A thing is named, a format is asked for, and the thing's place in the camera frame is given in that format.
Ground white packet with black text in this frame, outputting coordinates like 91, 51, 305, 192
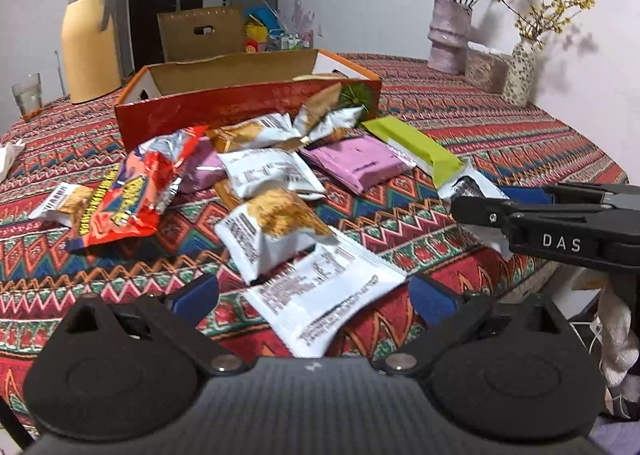
244, 235, 407, 359

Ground green snack packet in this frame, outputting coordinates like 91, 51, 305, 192
361, 117, 467, 189

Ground yellow thermos jug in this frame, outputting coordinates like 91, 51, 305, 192
60, 0, 123, 105

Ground white floral cloth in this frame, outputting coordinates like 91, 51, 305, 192
594, 280, 637, 388

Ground white black snack packet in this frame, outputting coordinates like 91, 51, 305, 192
436, 174, 512, 257

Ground yellow flower branches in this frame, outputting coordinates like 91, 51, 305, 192
492, 0, 599, 44

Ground trolley cart with bottles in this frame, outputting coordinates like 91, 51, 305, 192
265, 25, 314, 54

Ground pink ceramic vase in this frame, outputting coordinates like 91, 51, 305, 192
426, 0, 474, 76

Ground twisted gold white packet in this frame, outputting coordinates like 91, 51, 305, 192
294, 84, 367, 144

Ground speckled vase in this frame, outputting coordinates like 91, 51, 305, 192
501, 37, 544, 108

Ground drinking glass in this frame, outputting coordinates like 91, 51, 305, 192
10, 73, 44, 124

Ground white gold snack packet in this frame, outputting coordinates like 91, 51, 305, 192
206, 112, 302, 154

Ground wooden chair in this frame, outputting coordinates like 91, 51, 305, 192
157, 5, 246, 64

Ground pink snack packet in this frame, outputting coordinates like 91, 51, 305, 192
301, 135, 417, 194
174, 139, 229, 194

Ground large white cracker packet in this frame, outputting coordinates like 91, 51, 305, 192
214, 189, 335, 286

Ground dark door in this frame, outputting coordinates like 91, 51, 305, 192
128, 0, 205, 66

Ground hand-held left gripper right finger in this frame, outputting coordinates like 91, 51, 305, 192
372, 274, 569, 378

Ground red snack bag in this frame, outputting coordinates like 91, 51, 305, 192
66, 126, 210, 254

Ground plain white snack packet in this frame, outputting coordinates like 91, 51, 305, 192
219, 147, 327, 202

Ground gold orange snack packet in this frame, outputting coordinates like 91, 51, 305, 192
214, 178, 242, 210

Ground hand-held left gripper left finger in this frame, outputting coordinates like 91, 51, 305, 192
65, 274, 252, 378

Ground woven basket by vases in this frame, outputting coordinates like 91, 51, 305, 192
465, 47, 514, 94

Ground small white cracker packet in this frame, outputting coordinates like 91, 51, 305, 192
29, 182, 95, 226

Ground blue plastic item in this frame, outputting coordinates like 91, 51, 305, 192
244, 6, 282, 28

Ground red cardboard box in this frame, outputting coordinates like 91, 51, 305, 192
114, 49, 383, 150

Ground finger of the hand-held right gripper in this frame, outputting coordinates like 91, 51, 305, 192
451, 195, 517, 237
500, 182, 632, 210

